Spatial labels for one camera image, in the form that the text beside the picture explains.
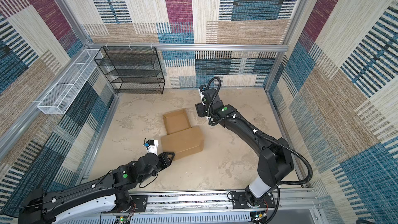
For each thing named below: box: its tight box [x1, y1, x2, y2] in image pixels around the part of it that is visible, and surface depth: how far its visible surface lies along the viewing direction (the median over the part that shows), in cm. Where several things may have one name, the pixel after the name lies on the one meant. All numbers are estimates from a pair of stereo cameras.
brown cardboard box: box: [160, 108, 205, 162], surface depth 95 cm
